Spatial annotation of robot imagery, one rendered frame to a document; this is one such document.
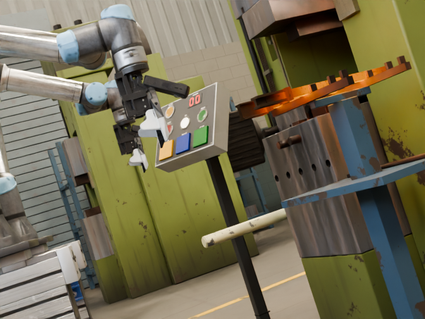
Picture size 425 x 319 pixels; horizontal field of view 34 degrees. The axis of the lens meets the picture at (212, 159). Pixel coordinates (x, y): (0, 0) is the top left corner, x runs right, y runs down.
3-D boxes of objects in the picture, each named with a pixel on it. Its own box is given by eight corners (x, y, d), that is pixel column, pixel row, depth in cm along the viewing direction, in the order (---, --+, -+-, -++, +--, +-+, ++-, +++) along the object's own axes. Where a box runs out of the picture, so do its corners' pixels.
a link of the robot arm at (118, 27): (98, 18, 173) (131, 7, 173) (112, 59, 173) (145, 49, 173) (93, 9, 165) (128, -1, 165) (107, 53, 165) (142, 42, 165)
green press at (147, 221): (123, 306, 664) (33, 18, 675) (93, 302, 776) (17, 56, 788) (311, 235, 755) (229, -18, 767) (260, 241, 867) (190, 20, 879)
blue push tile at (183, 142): (187, 149, 275) (189, 132, 279) (175, 154, 280) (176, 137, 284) (191, 150, 277) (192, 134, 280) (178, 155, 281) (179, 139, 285)
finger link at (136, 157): (133, 173, 248) (127, 155, 254) (149, 168, 249) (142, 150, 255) (132, 168, 246) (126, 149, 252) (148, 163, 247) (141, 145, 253)
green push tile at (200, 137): (206, 142, 269) (207, 124, 272) (192, 147, 274) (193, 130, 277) (209, 144, 270) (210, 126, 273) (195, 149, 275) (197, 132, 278)
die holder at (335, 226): (361, 253, 215) (316, 116, 217) (300, 257, 250) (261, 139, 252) (489, 201, 239) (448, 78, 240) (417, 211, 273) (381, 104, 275)
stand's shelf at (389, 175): (384, 185, 161) (381, 176, 161) (282, 208, 195) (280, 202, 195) (464, 154, 177) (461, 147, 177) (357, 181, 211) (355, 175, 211)
